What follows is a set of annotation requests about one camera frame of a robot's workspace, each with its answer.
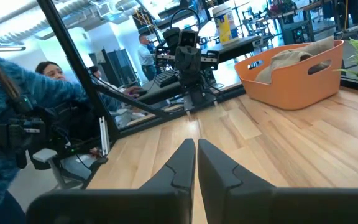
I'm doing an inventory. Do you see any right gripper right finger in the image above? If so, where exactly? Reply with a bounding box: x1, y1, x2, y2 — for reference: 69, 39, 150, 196
197, 138, 276, 224

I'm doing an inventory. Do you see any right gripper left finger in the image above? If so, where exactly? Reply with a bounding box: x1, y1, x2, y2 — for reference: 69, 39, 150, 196
140, 138, 196, 224

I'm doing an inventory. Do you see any large olive beige knit hat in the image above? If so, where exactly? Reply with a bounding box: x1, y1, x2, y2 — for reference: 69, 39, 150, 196
255, 49, 313, 85

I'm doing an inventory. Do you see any black keyboard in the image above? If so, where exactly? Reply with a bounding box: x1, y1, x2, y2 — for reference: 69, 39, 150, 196
154, 70, 180, 88

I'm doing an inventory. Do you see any black desk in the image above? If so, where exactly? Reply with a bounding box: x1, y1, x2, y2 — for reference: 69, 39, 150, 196
137, 35, 262, 105

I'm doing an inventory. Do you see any white wipes canister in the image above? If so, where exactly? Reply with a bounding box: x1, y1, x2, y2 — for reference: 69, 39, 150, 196
211, 3, 241, 45

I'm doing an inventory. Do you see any person's hand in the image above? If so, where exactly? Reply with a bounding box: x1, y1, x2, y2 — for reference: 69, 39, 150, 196
124, 86, 142, 97

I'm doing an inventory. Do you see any black partition panel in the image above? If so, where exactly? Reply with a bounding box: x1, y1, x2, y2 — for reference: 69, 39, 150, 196
101, 48, 141, 88

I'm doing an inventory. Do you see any orange plastic basket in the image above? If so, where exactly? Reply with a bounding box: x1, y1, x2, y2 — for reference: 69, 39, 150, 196
234, 39, 345, 111

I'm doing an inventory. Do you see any grey stool seat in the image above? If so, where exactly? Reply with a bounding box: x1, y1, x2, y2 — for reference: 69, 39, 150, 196
32, 148, 68, 189

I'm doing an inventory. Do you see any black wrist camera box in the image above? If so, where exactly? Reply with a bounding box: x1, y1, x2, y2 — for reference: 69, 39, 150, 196
178, 29, 200, 48

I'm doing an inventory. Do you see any black frame strut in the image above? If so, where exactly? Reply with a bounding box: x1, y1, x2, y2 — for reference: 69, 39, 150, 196
90, 76, 173, 119

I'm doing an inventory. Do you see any white metal bracket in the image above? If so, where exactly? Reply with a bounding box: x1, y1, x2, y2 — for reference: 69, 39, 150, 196
99, 116, 111, 156

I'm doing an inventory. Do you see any black frame post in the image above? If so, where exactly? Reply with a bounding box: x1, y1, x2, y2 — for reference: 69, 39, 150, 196
35, 0, 121, 141

